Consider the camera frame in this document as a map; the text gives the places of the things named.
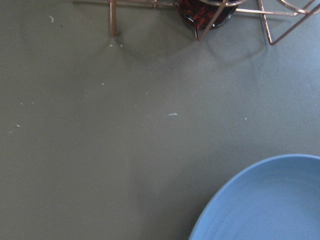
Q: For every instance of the blue plate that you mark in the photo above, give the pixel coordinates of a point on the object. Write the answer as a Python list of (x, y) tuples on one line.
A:
[(275, 199)]

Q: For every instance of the copper wire bottle rack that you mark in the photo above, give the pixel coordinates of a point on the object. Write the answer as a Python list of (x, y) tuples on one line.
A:
[(306, 11)]

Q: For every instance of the dark tea bottle front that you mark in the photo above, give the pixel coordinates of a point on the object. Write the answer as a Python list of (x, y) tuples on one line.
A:
[(199, 13)]

